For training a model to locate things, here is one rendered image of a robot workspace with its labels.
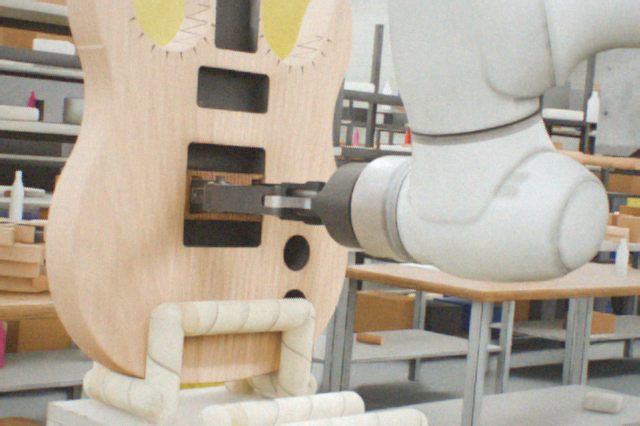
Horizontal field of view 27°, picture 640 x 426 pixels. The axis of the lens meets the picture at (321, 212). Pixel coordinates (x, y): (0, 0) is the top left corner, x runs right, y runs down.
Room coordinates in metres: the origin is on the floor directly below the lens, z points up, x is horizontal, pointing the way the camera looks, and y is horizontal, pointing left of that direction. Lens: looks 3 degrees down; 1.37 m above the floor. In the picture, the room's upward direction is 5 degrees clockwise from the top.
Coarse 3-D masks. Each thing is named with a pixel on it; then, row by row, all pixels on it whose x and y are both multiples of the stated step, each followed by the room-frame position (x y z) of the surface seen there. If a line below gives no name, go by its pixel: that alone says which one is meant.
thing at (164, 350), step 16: (160, 336) 1.18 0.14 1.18; (176, 336) 1.18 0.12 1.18; (160, 352) 1.18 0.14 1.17; (176, 352) 1.19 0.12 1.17; (160, 368) 1.18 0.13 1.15; (176, 368) 1.19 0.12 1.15; (160, 384) 1.18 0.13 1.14; (176, 384) 1.19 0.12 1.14; (176, 400) 1.19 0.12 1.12; (160, 416) 1.18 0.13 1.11; (176, 416) 1.19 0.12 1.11
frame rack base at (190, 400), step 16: (80, 400) 1.26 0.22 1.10; (192, 400) 1.30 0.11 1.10; (208, 400) 1.31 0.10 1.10; (224, 400) 1.31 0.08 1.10; (240, 400) 1.32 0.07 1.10; (256, 400) 1.33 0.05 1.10; (48, 416) 1.23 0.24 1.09; (64, 416) 1.21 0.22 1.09; (80, 416) 1.20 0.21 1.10; (96, 416) 1.19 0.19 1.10; (112, 416) 1.20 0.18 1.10; (128, 416) 1.20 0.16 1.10; (192, 416) 1.23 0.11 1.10
